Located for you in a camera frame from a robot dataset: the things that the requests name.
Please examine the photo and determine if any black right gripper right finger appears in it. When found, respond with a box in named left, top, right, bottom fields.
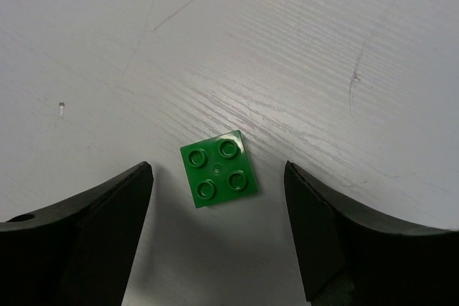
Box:
left=284, top=162, right=458, bottom=305

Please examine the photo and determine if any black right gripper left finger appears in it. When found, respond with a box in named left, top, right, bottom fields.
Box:
left=1, top=162, right=153, bottom=305

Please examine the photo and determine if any green small lego brick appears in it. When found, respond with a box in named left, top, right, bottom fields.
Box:
left=180, top=130, right=258, bottom=209

